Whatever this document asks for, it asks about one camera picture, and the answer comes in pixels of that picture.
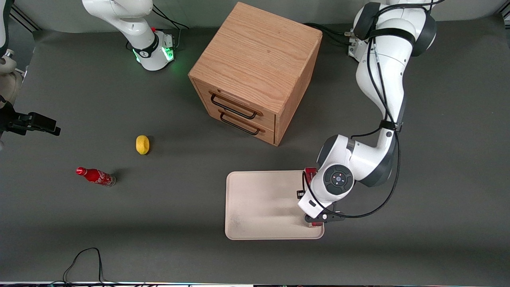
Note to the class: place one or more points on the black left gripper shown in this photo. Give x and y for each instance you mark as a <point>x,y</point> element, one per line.
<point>299,194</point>

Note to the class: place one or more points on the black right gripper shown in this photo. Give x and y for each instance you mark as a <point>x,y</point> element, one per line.
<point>15,121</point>

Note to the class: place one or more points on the red cookie box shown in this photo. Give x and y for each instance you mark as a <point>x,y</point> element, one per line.
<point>311,172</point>

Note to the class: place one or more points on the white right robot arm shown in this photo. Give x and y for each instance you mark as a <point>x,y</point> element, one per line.
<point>149,50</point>

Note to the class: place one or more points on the beige plastic tray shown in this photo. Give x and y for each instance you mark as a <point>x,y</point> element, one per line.
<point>259,207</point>

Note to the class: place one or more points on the red cola bottle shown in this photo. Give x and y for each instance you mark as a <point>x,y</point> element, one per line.
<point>95,176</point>

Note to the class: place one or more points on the yellow lemon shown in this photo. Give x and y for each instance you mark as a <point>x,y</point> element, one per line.
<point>142,144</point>

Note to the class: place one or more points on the dark grey table mat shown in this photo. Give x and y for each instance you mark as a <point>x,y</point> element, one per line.
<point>79,223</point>

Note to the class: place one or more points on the wooden drawer cabinet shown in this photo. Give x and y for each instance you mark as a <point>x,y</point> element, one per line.
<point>255,56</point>

